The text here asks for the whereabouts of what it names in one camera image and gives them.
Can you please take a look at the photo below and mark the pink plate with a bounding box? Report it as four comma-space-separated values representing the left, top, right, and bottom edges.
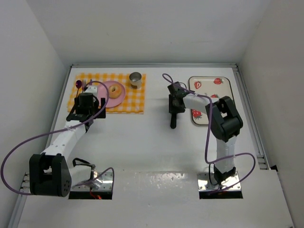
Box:
97, 81, 126, 108

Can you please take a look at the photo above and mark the strawberry print tray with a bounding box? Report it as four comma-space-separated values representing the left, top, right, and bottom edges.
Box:
188, 76, 234, 126

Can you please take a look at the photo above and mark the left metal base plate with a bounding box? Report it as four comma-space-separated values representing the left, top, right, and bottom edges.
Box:
71, 170, 113, 191

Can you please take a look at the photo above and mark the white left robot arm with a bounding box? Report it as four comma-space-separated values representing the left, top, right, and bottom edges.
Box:
29, 92, 107, 197

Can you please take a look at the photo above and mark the aluminium frame rail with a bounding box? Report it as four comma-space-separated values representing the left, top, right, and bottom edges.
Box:
71, 63, 238, 68

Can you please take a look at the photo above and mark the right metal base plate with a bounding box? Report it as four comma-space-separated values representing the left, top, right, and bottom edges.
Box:
197, 172, 241, 192

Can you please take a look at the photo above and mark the metal base plate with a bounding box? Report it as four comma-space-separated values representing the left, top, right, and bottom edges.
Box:
197, 172, 241, 192
71, 170, 113, 191

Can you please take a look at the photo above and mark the purple spoon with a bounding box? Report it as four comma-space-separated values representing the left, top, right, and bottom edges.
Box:
75, 80, 82, 97

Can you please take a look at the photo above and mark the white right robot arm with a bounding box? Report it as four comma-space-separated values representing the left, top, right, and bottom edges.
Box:
169, 94, 243, 184

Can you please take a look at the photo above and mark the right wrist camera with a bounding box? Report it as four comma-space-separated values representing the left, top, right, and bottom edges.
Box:
167, 81, 187, 95

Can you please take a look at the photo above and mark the purple fork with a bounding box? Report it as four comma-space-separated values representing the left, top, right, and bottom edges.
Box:
82, 79, 86, 93

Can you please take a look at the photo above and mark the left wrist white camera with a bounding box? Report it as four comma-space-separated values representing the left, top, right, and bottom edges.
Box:
84, 85, 98, 97

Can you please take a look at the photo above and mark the glazed donut bread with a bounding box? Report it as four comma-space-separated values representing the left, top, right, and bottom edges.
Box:
109, 84, 122, 99

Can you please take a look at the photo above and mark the orange checkered cloth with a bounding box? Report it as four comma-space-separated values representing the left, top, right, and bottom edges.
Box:
74, 72, 146, 114

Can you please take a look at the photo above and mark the metal cup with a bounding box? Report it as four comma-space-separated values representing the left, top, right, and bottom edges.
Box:
129, 72, 142, 89

